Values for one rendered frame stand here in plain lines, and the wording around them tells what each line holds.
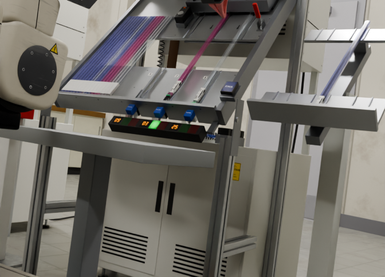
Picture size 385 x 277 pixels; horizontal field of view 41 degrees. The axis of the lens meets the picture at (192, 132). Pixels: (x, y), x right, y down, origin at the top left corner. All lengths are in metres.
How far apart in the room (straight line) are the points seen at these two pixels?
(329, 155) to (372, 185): 3.38
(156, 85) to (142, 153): 0.69
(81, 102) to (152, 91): 0.27
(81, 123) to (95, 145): 5.39
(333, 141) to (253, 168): 0.38
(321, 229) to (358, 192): 3.42
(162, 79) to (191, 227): 0.56
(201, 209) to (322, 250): 0.54
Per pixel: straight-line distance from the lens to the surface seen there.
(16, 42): 1.10
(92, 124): 6.71
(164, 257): 2.02
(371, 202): 4.94
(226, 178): 1.54
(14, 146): 2.33
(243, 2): 1.97
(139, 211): 2.07
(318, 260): 1.59
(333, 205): 1.56
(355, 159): 5.00
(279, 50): 2.21
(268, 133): 5.40
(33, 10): 1.14
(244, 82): 1.68
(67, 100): 1.92
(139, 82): 1.81
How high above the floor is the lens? 0.62
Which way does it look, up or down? 1 degrees up
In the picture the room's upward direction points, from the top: 7 degrees clockwise
